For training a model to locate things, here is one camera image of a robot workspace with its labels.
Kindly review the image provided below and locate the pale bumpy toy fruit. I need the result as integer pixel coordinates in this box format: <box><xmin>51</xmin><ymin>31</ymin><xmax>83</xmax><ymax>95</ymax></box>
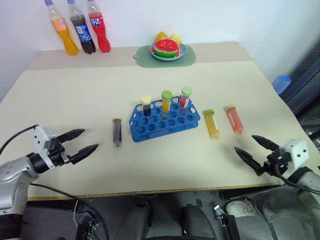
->
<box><xmin>167</xmin><ymin>33</ymin><xmax>185</xmax><ymax>47</ymax></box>

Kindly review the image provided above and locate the brown liquid tube, yellow cap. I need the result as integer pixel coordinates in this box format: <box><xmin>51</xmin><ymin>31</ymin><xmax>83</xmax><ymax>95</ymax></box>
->
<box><xmin>111</xmin><ymin>116</ymin><xmax>124</xmax><ymax>149</ymax></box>

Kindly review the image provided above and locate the red-orange liquid tube, green cap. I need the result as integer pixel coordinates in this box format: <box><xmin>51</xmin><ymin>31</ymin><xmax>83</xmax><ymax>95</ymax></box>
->
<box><xmin>223</xmin><ymin>104</ymin><xmax>245</xmax><ymax>135</ymax></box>

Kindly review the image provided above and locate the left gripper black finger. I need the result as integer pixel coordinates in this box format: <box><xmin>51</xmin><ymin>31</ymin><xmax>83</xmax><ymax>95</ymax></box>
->
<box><xmin>70</xmin><ymin>143</ymin><xmax>100</xmax><ymax>166</ymax></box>
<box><xmin>57</xmin><ymin>128</ymin><xmax>86</xmax><ymax>145</ymax></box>

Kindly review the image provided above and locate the green silicone mat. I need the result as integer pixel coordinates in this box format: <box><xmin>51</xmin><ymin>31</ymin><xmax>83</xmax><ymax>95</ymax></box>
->
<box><xmin>132</xmin><ymin>43</ymin><xmax>197</xmax><ymax>69</ymax></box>

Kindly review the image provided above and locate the yellow toy fruit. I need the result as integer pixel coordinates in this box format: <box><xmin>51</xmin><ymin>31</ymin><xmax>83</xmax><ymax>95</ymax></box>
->
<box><xmin>155</xmin><ymin>31</ymin><xmax>169</xmax><ymax>44</ymax></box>

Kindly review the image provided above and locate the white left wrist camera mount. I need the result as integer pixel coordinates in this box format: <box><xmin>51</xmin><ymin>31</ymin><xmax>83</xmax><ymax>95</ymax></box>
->
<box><xmin>33</xmin><ymin>125</ymin><xmax>61</xmax><ymax>170</ymax></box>

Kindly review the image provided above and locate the dark liquid tube, cream cap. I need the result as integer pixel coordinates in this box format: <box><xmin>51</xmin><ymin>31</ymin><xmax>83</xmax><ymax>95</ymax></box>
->
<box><xmin>140</xmin><ymin>95</ymin><xmax>153</xmax><ymax>117</ymax></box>

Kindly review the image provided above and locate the black chair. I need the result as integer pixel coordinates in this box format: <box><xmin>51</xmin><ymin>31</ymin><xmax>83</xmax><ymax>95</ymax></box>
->
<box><xmin>278</xmin><ymin>41</ymin><xmax>320</xmax><ymax>120</ymax></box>

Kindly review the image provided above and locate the cola bottle, blue label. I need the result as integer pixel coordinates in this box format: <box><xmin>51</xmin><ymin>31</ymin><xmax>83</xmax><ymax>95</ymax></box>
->
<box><xmin>65</xmin><ymin>0</ymin><xmax>97</xmax><ymax>55</ymax></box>

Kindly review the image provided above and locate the grey trouser leg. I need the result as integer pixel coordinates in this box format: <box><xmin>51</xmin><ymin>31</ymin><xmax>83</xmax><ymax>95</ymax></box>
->
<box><xmin>249</xmin><ymin>185</ymin><xmax>320</xmax><ymax>240</ymax></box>

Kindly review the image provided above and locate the red soda bottle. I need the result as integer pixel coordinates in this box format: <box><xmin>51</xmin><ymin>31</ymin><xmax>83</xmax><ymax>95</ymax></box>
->
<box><xmin>86</xmin><ymin>0</ymin><xmax>112</xmax><ymax>54</ymax></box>

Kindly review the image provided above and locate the metal caster bracket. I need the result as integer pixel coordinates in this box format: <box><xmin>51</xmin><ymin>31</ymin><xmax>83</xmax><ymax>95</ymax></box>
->
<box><xmin>212</xmin><ymin>204</ymin><xmax>227</xmax><ymax>221</ymax></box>

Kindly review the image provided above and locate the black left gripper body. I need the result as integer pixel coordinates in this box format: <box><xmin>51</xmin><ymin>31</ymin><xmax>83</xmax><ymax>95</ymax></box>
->
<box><xmin>46</xmin><ymin>138</ymin><xmax>76</xmax><ymax>168</ymax></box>

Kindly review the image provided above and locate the white sneaker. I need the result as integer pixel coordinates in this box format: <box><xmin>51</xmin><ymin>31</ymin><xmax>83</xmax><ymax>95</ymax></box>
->
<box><xmin>225</xmin><ymin>198</ymin><xmax>256</xmax><ymax>218</ymax></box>

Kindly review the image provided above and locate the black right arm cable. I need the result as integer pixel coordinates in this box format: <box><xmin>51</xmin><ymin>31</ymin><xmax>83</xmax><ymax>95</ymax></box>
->
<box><xmin>273</xmin><ymin>159</ymin><xmax>320</xmax><ymax>195</ymax></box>

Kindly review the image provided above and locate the black frame bar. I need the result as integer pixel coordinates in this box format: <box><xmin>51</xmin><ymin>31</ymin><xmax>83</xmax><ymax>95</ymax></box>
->
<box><xmin>219</xmin><ymin>214</ymin><xmax>242</xmax><ymax>240</ymax></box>

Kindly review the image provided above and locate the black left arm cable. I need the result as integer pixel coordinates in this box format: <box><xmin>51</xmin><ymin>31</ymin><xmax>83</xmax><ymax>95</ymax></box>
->
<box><xmin>0</xmin><ymin>124</ymin><xmax>39</xmax><ymax>155</ymax></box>

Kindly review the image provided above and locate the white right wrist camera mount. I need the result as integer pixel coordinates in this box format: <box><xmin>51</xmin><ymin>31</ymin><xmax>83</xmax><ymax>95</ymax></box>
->
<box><xmin>278</xmin><ymin>138</ymin><xmax>310</xmax><ymax>180</ymax></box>

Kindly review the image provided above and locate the blue ribbed cylinder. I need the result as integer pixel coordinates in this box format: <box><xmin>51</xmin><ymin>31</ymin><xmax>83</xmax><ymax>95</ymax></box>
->
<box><xmin>272</xmin><ymin>74</ymin><xmax>293</xmax><ymax>95</ymax></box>

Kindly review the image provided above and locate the orange liquid tube, green cap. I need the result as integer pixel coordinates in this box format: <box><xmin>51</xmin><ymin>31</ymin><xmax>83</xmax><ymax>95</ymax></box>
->
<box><xmin>160</xmin><ymin>90</ymin><xmax>173</xmax><ymax>113</ymax></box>

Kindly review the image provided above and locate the blue test tube rack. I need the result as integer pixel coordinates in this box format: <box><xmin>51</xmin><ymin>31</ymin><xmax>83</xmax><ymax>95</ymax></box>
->
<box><xmin>128</xmin><ymin>95</ymin><xmax>202</xmax><ymax>143</ymax></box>

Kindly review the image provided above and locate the toy watermelon slice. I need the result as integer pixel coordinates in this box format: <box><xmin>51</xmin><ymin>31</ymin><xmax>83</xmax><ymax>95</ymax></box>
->
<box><xmin>151</xmin><ymin>38</ymin><xmax>182</xmax><ymax>59</ymax></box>

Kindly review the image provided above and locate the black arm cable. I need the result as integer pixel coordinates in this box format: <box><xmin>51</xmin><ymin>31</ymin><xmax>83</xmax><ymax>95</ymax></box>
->
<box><xmin>273</xmin><ymin>159</ymin><xmax>320</xmax><ymax>195</ymax></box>
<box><xmin>0</xmin><ymin>124</ymin><xmax>39</xmax><ymax>155</ymax></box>

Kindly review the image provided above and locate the yellow liquid tube, green cap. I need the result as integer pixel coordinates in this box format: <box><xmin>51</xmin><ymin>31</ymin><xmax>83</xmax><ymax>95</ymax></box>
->
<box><xmin>203</xmin><ymin>108</ymin><xmax>222</xmax><ymax>140</ymax></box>

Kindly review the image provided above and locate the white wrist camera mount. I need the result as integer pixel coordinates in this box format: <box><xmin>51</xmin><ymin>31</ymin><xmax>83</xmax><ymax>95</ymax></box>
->
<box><xmin>278</xmin><ymin>138</ymin><xmax>310</xmax><ymax>180</ymax></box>
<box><xmin>33</xmin><ymin>125</ymin><xmax>61</xmax><ymax>170</ymax></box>

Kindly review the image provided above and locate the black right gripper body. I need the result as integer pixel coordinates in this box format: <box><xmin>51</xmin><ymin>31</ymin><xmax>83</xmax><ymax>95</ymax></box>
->
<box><xmin>259</xmin><ymin>146</ymin><xmax>293</xmax><ymax>177</ymax></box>

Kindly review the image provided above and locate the red liquid tube, green cap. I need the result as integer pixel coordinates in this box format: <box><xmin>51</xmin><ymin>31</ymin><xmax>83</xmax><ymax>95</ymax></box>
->
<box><xmin>179</xmin><ymin>86</ymin><xmax>193</xmax><ymax>109</ymax></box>

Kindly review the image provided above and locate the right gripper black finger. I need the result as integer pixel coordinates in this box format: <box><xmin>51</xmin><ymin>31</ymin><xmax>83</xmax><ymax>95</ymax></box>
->
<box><xmin>251</xmin><ymin>134</ymin><xmax>280</xmax><ymax>152</ymax></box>
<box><xmin>233</xmin><ymin>146</ymin><xmax>265</xmax><ymax>177</ymax></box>

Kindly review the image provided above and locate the black floor cable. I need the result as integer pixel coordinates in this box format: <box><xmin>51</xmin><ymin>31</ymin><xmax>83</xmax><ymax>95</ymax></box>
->
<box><xmin>29</xmin><ymin>183</ymin><xmax>110</xmax><ymax>240</ymax></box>

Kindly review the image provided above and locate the dark rounded shape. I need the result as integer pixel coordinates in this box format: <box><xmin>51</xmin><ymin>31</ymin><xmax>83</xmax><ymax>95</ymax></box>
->
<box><xmin>180</xmin><ymin>203</ymin><xmax>217</xmax><ymax>240</ymax></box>
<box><xmin>113</xmin><ymin>200</ymin><xmax>154</xmax><ymax>240</ymax></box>

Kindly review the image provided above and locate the light blue plate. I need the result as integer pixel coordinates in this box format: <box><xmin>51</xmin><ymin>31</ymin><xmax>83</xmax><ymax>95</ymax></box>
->
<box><xmin>149</xmin><ymin>42</ymin><xmax>187</xmax><ymax>62</ymax></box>

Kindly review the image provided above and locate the orange soda bottle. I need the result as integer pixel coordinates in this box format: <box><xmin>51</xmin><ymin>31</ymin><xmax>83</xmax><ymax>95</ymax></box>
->
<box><xmin>44</xmin><ymin>0</ymin><xmax>80</xmax><ymax>57</ymax></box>

